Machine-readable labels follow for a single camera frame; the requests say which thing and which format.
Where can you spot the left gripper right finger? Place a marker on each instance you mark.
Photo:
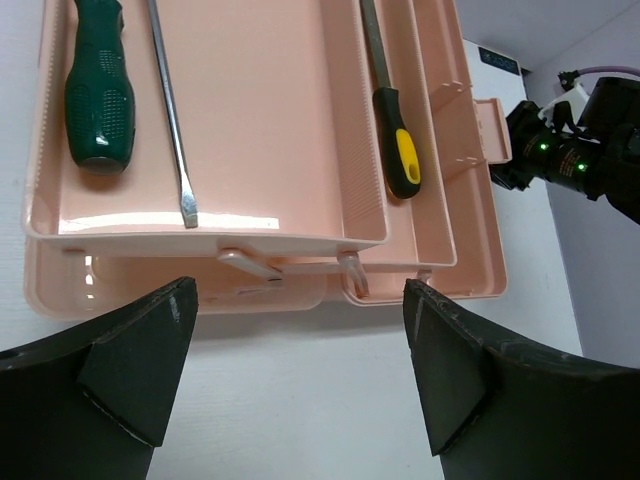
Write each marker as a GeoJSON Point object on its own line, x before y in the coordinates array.
{"type": "Point", "coordinates": [499, 405]}

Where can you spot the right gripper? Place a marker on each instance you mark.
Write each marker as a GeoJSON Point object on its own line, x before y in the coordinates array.
{"type": "Point", "coordinates": [556, 157]}

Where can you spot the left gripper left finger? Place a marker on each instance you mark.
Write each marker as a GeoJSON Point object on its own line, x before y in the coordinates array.
{"type": "Point", "coordinates": [94, 401]}

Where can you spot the yellow black handled file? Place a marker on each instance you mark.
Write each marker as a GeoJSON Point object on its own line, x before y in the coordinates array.
{"type": "Point", "coordinates": [399, 157]}

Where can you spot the long green screwdriver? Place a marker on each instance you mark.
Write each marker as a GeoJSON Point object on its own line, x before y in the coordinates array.
{"type": "Point", "coordinates": [188, 203]}

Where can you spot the pink plastic toolbox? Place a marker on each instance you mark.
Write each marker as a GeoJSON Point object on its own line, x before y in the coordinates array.
{"type": "Point", "coordinates": [279, 132]}

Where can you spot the short green screwdriver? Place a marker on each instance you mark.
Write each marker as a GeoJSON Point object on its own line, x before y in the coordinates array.
{"type": "Point", "coordinates": [99, 99]}

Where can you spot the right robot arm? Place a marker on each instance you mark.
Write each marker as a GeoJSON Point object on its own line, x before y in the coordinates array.
{"type": "Point", "coordinates": [611, 118]}

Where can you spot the right blue label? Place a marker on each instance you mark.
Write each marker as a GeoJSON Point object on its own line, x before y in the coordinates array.
{"type": "Point", "coordinates": [499, 61]}

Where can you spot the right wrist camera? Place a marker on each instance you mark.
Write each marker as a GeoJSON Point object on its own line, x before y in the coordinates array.
{"type": "Point", "coordinates": [571, 103]}

